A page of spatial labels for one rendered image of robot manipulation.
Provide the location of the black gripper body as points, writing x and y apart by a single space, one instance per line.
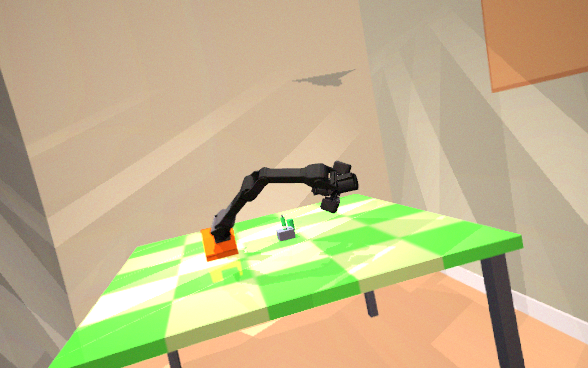
331 205

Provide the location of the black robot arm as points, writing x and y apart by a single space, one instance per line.
315 176

